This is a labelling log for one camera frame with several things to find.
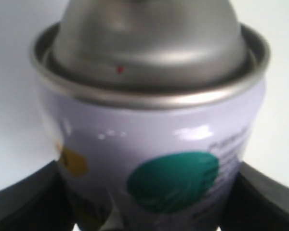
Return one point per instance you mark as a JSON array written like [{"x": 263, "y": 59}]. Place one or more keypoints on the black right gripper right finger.
[{"x": 256, "y": 203}]

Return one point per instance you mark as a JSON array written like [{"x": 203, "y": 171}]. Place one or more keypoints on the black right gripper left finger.
[{"x": 36, "y": 203}]

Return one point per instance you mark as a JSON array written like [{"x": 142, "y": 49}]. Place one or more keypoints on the white polka-dot spray can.
[{"x": 150, "y": 105}]

